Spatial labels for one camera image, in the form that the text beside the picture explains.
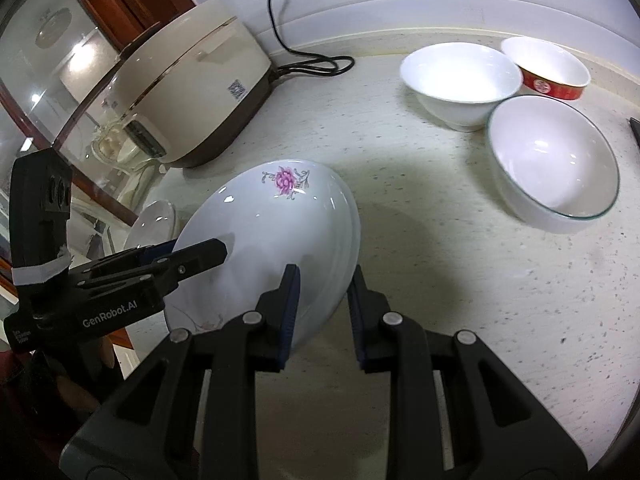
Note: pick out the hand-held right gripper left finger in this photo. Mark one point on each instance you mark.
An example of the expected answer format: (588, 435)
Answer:
(290, 310)

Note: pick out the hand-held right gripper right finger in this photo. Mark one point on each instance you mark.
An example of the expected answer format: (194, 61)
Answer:
(356, 320)

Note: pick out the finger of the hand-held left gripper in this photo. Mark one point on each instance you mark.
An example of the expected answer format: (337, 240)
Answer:
(200, 255)
(152, 252)

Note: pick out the green rimmed white bowl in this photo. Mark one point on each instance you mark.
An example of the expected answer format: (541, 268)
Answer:
(550, 160)

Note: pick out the plain white bowl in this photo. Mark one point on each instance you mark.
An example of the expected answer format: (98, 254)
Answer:
(460, 72)

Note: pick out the person's left hand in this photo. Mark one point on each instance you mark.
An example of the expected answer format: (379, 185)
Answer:
(106, 355)

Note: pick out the small plain white plate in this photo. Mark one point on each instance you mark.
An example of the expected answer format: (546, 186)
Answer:
(145, 225)

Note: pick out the cream rice cooker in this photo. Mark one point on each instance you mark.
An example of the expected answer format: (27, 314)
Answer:
(200, 75)

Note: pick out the red patterned bowl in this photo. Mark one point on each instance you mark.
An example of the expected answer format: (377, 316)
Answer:
(545, 65)

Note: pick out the black glass cooktop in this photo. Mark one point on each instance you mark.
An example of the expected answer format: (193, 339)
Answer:
(636, 132)

